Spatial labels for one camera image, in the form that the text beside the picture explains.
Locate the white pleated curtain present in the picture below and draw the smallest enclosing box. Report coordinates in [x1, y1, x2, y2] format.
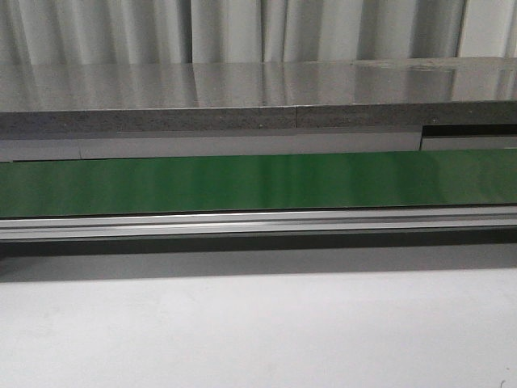
[1, 1, 516, 65]

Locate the grey conveyor rear rail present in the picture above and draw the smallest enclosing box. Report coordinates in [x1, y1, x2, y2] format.
[1, 124, 516, 162]

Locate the aluminium conveyor front rail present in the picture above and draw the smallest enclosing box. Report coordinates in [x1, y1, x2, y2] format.
[1, 205, 516, 242]

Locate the green conveyor belt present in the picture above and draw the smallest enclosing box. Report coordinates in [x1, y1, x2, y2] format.
[1, 150, 516, 218]

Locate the grey stone-edged rear table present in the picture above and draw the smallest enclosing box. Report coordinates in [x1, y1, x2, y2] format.
[1, 57, 516, 136]

